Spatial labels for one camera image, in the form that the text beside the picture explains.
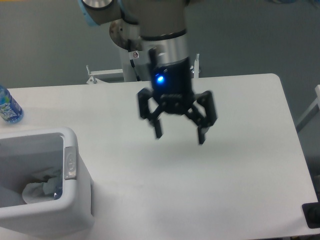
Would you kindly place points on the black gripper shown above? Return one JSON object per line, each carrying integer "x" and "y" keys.
{"x": 172, "y": 91}

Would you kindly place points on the clear plastic bottle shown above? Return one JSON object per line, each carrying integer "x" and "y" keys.
{"x": 57, "y": 193}

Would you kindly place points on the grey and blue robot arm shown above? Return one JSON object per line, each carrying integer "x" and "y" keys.
{"x": 154, "y": 34}

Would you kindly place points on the white plastic trash can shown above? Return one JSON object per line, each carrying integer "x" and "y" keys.
{"x": 25, "y": 152}

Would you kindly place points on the white tissue trash in bin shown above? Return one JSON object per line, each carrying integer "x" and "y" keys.
{"x": 43, "y": 188}

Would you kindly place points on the blue labelled water bottle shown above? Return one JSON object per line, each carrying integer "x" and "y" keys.
{"x": 10, "y": 111}

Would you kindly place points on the black device at table edge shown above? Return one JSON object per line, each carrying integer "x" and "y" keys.
{"x": 311, "y": 213}

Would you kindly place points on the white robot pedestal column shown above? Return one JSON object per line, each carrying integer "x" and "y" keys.
{"x": 134, "y": 59}

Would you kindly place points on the white metal base bracket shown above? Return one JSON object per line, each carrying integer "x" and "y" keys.
{"x": 117, "y": 75}

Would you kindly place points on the white frame at right edge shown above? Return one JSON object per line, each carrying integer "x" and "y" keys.
{"x": 310, "y": 112}

